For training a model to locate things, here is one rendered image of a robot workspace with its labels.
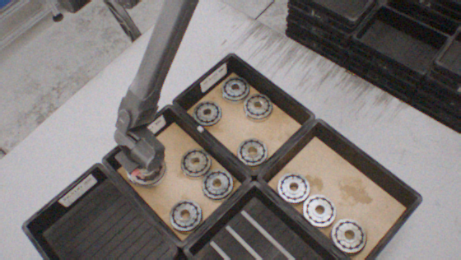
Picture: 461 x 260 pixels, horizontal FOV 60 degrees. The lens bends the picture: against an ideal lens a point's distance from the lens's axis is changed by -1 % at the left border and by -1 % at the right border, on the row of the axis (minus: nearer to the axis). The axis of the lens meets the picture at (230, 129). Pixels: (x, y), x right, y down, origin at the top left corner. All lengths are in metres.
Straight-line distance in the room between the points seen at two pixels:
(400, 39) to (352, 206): 1.25
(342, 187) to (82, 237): 0.85
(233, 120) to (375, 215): 0.57
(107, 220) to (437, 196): 1.12
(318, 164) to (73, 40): 2.13
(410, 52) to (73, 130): 1.69
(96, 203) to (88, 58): 1.63
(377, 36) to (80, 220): 1.73
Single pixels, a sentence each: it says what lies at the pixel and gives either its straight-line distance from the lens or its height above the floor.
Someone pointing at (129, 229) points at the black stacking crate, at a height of 0.83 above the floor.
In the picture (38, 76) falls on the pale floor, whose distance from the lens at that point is 2.96.
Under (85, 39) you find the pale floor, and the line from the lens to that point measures 3.02.
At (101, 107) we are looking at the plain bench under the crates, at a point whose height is 0.70.
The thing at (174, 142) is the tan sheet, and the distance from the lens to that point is 1.42.
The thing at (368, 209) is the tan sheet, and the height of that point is 0.83.
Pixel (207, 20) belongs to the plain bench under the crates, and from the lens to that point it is 1.91.
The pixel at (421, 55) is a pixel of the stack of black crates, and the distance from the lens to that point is 2.32.
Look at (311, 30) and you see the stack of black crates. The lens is 2.29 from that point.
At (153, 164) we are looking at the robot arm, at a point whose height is 1.23.
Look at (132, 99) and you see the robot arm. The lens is 0.90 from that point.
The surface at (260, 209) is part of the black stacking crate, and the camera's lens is 1.30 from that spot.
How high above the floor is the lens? 2.07
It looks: 61 degrees down
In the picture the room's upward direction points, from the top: 7 degrees counter-clockwise
